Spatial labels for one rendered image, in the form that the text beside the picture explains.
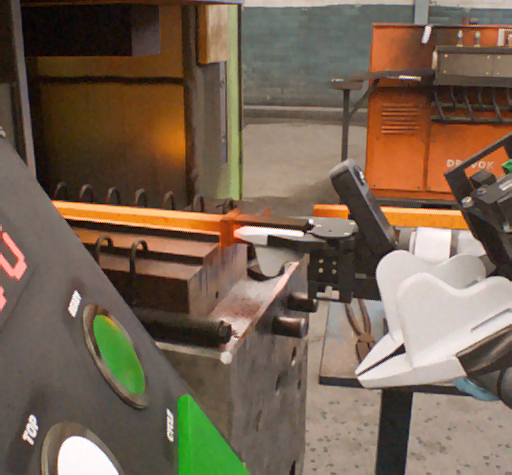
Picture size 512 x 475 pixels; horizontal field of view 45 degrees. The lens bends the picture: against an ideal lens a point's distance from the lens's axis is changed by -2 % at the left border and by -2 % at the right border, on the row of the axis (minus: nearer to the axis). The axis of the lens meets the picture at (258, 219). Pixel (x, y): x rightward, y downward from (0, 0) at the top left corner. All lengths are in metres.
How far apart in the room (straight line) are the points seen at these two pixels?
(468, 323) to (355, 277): 0.42
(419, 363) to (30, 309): 0.19
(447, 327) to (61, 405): 0.19
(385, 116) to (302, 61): 4.20
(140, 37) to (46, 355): 0.56
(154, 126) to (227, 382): 0.51
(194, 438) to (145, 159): 0.78
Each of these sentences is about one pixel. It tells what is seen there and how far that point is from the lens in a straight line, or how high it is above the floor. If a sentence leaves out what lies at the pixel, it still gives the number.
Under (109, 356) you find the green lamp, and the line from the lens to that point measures 0.31.
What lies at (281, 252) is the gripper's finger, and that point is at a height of 0.99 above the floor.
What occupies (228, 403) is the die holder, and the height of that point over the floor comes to 0.86.
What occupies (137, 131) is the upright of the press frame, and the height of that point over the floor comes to 1.07.
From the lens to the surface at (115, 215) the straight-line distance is 0.84.
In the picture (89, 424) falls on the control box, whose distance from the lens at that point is 0.27.
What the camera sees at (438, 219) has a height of 0.94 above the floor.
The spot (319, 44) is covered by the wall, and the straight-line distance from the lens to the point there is 8.32.
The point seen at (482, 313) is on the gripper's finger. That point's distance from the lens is 0.33.
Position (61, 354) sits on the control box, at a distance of 0.27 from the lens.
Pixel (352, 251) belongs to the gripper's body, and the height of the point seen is 1.00.
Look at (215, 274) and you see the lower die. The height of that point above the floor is 0.95.
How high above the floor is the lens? 1.25
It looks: 18 degrees down
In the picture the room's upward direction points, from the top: straight up
